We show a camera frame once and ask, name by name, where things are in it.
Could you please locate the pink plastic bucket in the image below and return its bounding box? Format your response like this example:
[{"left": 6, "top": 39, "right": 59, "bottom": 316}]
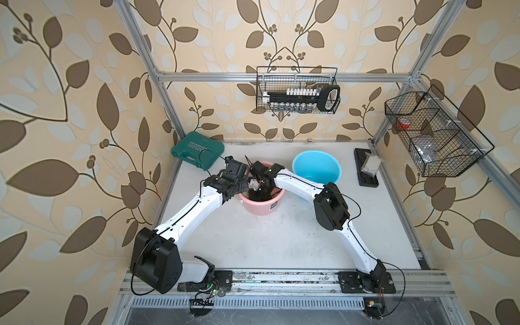
[{"left": 238, "top": 161, "right": 285, "bottom": 216}]

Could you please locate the blue plastic bucket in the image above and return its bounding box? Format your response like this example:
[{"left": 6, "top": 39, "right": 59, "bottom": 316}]
[{"left": 292, "top": 150, "right": 343, "bottom": 185}]

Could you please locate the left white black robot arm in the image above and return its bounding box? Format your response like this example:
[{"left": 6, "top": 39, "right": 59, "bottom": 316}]
[{"left": 129, "top": 157, "right": 249, "bottom": 294}]

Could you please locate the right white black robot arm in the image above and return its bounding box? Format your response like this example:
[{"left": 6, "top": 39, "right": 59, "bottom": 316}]
[{"left": 250, "top": 161, "right": 387, "bottom": 293}]

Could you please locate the green plastic tool case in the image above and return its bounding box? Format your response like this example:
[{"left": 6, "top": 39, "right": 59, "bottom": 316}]
[{"left": 171, "top": 131, "right": 224, "bottom": 171}]

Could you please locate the black socket set holder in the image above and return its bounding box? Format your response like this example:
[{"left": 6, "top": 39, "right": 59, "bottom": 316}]
[{"left": 260, "top": 85, "right": 341, "bottom": 115}]

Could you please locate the black tray with plastic bag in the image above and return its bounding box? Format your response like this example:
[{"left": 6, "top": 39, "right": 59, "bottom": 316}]
[{"left": 354, "top": 148, "right": 382, "bottom": 188}]

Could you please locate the silver foil bag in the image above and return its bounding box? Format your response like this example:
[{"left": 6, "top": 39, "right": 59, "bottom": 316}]
[{"left": 412, "top": 135, "right": 437, "bottom": 163}]

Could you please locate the black wire basket back wall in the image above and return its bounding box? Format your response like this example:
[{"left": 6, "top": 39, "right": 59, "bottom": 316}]
[{"left": 255, "top": 66, "right": 341, "bottom": 115}]

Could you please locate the black wire basket wall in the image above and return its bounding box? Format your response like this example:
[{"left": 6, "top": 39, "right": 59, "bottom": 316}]
[
  {"left": 385, "top": 85, "right": 495, "bottom": 177},
  {"left": 255, "top": 66, "right": 341, "bottom": 115}
]

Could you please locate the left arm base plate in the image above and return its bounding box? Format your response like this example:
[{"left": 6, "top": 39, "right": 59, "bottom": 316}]
[{"left": 177, "top": 270, "right": 233, "bottom": 293}]

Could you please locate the aluminium front rail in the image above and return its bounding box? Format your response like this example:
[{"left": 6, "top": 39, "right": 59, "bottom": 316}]
[{"left": 118, "top": 267, "right": 456, "bottom": 298}]

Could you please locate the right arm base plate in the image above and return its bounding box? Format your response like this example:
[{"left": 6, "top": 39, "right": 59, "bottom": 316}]
[{"left": 337, "top": 271, "right": 397, "bottom": 294}]

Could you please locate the black wire basket right wall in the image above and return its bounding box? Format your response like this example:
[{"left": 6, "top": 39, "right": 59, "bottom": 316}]
[{"left": 385, "top": 85, "right": 495, "bottom": 177}]

